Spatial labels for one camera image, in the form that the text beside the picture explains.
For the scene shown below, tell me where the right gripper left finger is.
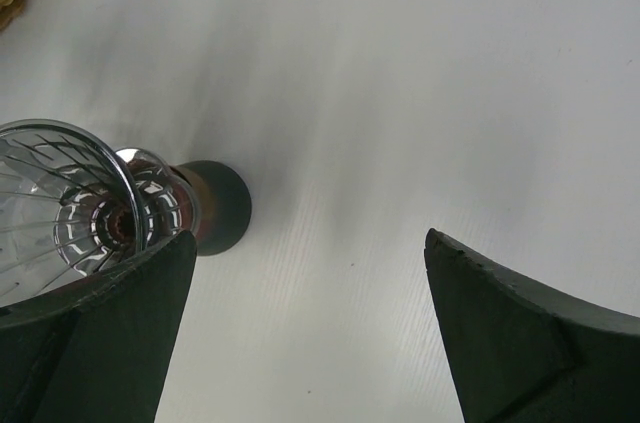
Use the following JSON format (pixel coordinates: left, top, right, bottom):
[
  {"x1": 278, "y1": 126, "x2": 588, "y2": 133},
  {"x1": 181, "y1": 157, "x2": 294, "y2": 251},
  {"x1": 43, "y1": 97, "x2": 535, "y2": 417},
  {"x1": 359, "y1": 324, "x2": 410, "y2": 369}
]
[{"x1": 1, "y1": 231, "x2": 196, "y2": 422}]

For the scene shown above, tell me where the grey transparent dripper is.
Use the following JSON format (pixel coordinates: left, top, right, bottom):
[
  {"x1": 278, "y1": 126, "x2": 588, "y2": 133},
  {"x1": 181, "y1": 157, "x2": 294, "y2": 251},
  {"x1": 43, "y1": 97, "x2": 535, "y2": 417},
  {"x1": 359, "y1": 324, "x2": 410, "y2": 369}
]
[{"x1": 1, "y1": 119, "x2": 201, "y2": 307}]

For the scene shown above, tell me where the dark carafe with red lid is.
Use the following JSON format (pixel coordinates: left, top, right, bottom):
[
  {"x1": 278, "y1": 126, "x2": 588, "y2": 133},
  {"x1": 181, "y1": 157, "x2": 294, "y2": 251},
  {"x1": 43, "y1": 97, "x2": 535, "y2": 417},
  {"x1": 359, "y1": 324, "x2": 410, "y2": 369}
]
[{"x1": 172, "y1": 160, "x2": 252, "y2": 257}]

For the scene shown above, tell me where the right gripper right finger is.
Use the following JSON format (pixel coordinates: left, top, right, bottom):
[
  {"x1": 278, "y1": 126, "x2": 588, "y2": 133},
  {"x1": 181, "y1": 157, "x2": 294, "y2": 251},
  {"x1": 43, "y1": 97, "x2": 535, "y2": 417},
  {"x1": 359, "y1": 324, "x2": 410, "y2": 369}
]
[{"x1": 424, "y1": 229, "x2": 639, "y2": 422}]

